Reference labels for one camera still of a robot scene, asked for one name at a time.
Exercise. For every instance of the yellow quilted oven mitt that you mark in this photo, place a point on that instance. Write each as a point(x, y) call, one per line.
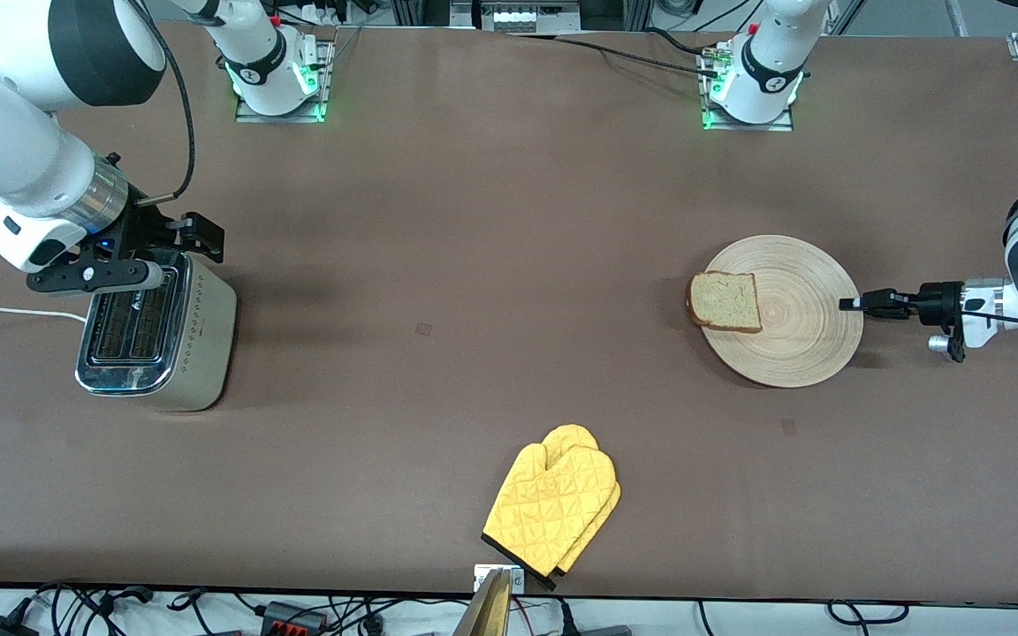
point(573, 435)
point(544, 512)

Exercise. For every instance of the white power strip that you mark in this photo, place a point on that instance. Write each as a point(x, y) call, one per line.
point(319, 13)

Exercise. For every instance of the round wooden plate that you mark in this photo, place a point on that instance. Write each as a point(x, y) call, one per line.
point(801, 309)

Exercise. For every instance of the chrome two-slot toaster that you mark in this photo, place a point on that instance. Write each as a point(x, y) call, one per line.
point(200, 353)

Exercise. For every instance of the white table edge bracket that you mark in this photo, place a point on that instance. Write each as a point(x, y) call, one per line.
point(518, 579)

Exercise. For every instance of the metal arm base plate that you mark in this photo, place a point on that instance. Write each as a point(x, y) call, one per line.
point(712, 119)
point(325, 79)

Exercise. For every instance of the brown bread slice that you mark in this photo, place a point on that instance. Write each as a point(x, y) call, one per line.
point(725, 302)

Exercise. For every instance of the black power adapter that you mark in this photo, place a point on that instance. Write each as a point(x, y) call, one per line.
point(1, 627)

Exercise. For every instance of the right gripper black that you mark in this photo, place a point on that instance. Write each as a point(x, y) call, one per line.
point(143, 232)

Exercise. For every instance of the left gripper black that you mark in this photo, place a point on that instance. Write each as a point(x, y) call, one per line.
point(940, 303)

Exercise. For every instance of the black red connector block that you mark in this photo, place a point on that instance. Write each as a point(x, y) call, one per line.
point(292, 617)

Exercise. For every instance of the gold metal bar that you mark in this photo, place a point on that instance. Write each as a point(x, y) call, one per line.
point(487, 614)

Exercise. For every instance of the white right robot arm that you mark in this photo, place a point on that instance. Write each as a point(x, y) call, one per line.
point(14, 150)

